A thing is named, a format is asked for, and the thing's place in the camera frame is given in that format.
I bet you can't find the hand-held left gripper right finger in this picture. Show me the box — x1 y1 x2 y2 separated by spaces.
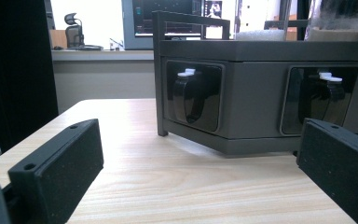
296 117 358 224

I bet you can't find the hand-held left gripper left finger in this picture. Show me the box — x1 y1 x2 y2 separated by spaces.
7 118 105 224

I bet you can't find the black angular tray box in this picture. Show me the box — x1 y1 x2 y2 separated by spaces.
151 9 358 157

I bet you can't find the black hook with white tab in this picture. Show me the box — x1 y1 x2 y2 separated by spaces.
172 68 207 125
297 72 346 126

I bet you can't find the black curtain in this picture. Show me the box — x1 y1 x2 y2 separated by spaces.
0 0 60 154

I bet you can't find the grey window ledge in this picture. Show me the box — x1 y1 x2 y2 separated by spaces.
50 49 155 62

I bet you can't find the black office chair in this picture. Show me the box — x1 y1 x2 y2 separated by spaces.
63 12 86 49

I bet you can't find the computer monitor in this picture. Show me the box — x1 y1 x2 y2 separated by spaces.
120 0 224 51

